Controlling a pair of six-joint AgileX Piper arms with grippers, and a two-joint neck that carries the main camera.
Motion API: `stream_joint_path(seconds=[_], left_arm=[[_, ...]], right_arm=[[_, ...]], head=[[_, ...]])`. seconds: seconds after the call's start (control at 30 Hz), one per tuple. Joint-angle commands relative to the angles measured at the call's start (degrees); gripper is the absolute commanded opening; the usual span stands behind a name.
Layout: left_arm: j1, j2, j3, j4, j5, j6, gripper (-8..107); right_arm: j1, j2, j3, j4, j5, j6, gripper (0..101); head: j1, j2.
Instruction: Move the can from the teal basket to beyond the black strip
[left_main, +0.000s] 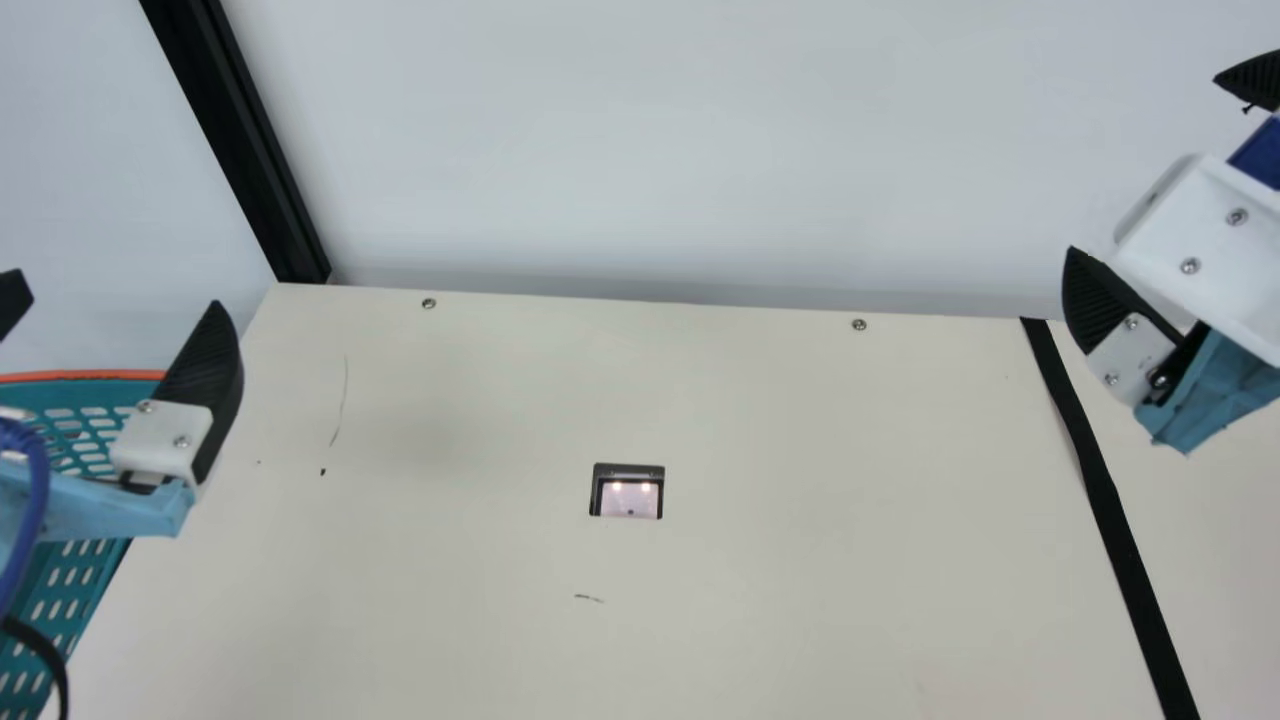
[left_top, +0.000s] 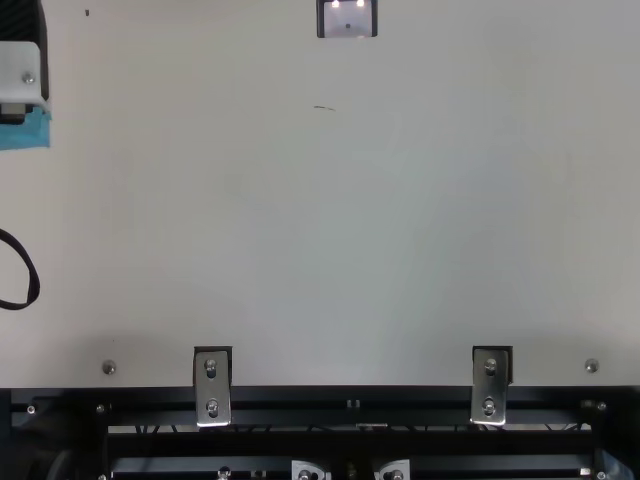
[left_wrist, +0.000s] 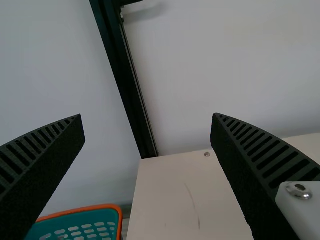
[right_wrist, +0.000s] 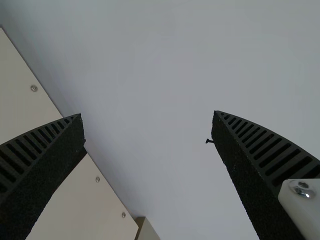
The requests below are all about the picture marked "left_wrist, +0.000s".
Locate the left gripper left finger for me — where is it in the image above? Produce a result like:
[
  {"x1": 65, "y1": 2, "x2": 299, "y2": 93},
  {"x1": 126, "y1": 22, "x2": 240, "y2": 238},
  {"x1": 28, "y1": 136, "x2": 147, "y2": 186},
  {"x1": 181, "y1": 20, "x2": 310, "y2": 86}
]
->
[{"x1": 0, "y1": 113, "x2": 87, "y2": 240}]

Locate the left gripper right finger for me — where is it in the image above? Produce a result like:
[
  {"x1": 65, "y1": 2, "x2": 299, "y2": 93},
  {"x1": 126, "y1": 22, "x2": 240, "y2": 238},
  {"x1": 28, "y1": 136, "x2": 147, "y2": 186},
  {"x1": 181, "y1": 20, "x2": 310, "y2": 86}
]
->
[{"x1": 210, "y1": 112, "x2": 320, "y2": 240}]

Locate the teal shopping basket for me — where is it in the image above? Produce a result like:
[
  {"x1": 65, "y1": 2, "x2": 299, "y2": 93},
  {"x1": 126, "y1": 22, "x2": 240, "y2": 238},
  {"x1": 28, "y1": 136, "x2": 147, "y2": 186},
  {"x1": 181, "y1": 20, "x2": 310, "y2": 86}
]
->
[{"x1": 24, "y1": 203, "x2": 124, "y2": 240}]

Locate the black post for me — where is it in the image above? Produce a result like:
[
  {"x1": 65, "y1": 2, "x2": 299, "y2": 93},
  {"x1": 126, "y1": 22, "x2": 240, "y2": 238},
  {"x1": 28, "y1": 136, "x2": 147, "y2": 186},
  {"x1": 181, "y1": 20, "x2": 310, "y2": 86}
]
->
[{"x1": 89, "y1": 0, "x2": 159, "y2": 160}]

